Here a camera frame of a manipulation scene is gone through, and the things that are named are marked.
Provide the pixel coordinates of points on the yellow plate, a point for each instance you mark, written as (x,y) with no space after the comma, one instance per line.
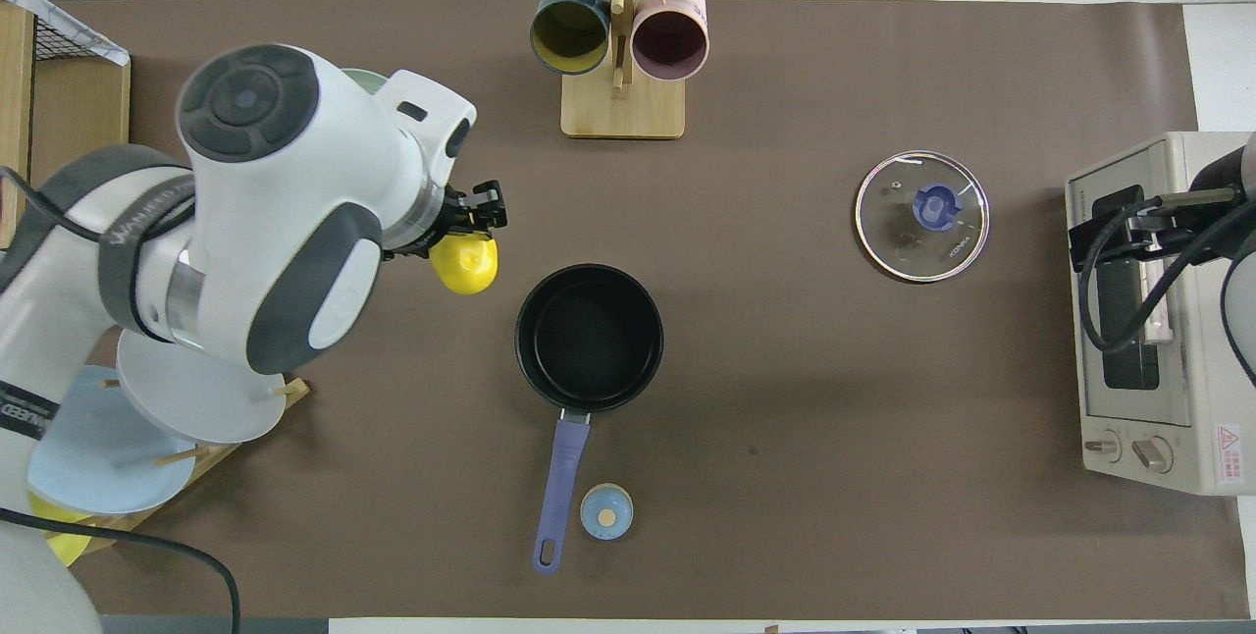
(64,546)

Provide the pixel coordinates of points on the pink ribbed mug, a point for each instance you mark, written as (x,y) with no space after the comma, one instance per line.
(669,40)

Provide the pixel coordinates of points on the glass lid blue knob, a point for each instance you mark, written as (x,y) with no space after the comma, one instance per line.
(922,217)

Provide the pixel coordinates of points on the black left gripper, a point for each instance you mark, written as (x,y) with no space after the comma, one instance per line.
(437,222)

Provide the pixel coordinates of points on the beige toaster oven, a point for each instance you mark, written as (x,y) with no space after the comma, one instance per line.
(1207,418)

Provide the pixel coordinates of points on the light blue plate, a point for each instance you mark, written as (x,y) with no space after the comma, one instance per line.
(98,457)

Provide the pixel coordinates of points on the pale green plate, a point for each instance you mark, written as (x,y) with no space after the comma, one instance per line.
(368,79)

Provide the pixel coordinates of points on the dark blue saucepan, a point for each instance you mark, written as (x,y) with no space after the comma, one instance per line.
(589,340)

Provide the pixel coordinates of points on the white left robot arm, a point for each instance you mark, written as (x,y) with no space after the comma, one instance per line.
(275,212)

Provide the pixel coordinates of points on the brown table mat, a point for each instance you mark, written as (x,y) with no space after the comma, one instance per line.
(736,418)

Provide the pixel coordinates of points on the dark teal mug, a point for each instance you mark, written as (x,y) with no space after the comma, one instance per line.
(569,35)

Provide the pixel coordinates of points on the wooden plate rack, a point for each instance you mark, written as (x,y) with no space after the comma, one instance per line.
(211,457)

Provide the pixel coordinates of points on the wooden mug tree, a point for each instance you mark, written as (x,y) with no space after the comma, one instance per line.
(620,109)

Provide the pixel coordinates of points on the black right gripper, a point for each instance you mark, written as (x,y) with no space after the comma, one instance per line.
(1119,237)

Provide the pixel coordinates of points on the grey white plate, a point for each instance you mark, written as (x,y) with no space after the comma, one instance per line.
(196,408)

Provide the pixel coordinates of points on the small blue bell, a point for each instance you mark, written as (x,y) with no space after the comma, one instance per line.
(605,511)

